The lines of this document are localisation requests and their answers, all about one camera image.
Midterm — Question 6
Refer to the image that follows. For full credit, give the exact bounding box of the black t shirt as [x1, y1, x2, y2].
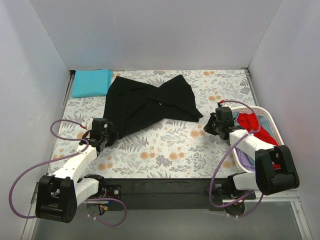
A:
[103, 75, 203, 143]

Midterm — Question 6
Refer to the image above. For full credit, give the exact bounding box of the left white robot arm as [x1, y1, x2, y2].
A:
[35, 118, 112, 223]

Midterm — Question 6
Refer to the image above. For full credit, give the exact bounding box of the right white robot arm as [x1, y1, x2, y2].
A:
[204, 106, 300, 199]

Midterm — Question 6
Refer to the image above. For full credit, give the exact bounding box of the red t shirt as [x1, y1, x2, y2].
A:
[232, 112, 278, 172]

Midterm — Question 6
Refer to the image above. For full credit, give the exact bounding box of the white laundry basket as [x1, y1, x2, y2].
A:
[231, 106, 284, 173]

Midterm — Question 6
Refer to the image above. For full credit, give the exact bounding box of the blue t shirt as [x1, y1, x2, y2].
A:
[232, 111, 277, 145]

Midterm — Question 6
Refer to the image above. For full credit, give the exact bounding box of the lilac t shirt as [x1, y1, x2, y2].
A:
[235, 147, 256, 172]

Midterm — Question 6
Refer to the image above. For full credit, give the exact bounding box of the floral tablecloth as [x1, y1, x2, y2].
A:
[47, 69, 258, 179]

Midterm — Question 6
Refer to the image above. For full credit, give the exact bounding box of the folded teal t shirt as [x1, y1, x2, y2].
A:
[71, 69, 113, 98]

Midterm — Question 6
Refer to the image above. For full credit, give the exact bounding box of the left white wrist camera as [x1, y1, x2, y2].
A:
[85, 117, 94, 130]

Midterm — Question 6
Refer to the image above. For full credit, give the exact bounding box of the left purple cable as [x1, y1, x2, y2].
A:
[8, 119, 128, 227]

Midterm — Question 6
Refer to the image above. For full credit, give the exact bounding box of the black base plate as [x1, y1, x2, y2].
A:
[90, 178, 246, 211]

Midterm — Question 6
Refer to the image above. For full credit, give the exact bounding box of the aluminium frame rail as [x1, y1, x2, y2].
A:
[22, 190, 312, 240]

